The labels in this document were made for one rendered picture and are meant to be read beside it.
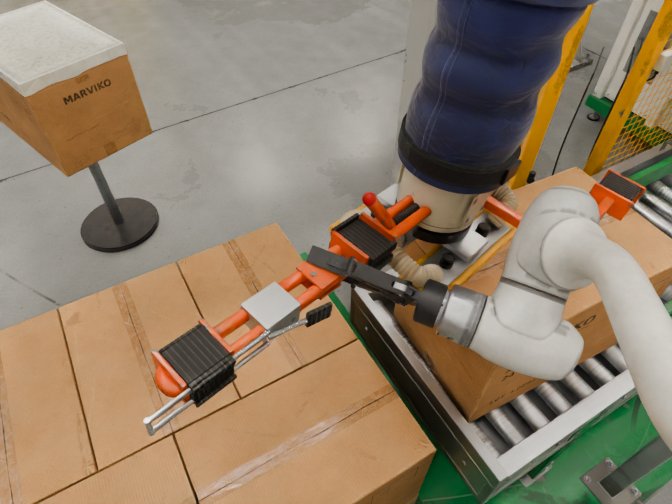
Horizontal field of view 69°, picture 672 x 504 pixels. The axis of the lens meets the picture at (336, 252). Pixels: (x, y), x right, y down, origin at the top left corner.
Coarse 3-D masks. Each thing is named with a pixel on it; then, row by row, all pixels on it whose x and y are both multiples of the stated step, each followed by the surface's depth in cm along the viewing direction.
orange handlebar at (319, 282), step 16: (400, 208) 94; (496, 208) 98; (608, 208) 102; (400, 224) 91; (416, 224) 93; (512, 224) 97; (304, 272) 80; (320, 272) 80; (288, 288) 78; (320, 288) 78; (304, 304) 76; (224, 320) 72; (240, 320) 73; (224, 336) 72; (256, 336) 71; (160, 368) 66; (160, 384) 64
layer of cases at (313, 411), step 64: (192, 256) 176; (256, 256) 176; (64, 320) 158; (128, 320) 158; (192, 320) 158; (0, 384) 143; (64, 384) 143; (128, 384) 143; (256, 384) 143; (320, 384) 143; (384, 384) 143; (0, 448) 131; (64, 448) 131; (128, 448) 131; (192, 448) 131; (256, 448) 131; (320, 448) 131; (384, 448) 131
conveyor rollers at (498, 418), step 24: (648, 192) 198; (648, 216) 191; (384, 312) 159; (624, 360) 148; (576, 384) 143; (600, 384) 145; (528, 408) 138; (552, 408) 140; (480, 432) 133; (504, 432) 134
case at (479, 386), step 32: (608, 224) 130; (640, 224) 130; (416, 256) 128; (640, 256) 123; (480, 288) 116; (576, 320) 114; (608, 320) 128; (448, 352) 130; (448, 384) 137; (480, 384) 120; (512, 384) 128; (480, 416) 136
